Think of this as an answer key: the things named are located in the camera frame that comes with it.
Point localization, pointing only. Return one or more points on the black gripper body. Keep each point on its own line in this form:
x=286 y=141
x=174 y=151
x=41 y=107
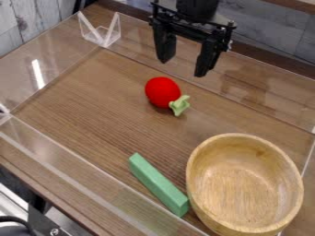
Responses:
x=192 y=18

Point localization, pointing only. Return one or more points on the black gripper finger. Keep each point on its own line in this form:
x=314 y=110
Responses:
x=164 y=41
x=211 y=48

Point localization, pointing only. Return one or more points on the red plush fruit green stem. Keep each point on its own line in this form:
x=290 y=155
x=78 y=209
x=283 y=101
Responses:
x=164 y=95

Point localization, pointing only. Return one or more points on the wooden bowl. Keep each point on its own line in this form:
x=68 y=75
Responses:
x=243 y=185

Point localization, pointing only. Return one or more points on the green rectangular block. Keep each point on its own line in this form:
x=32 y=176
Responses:
x=159 y=185

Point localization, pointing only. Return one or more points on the clear acrylic triangle bracket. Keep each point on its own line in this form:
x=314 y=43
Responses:
x=102 y=35

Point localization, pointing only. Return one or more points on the clear acrylic enclosure wall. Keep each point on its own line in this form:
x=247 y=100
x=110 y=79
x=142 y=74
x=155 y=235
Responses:
x=75 y=117

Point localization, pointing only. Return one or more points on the black metal frame bracket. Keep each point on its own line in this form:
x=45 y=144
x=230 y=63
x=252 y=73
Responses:
x=47 y=220

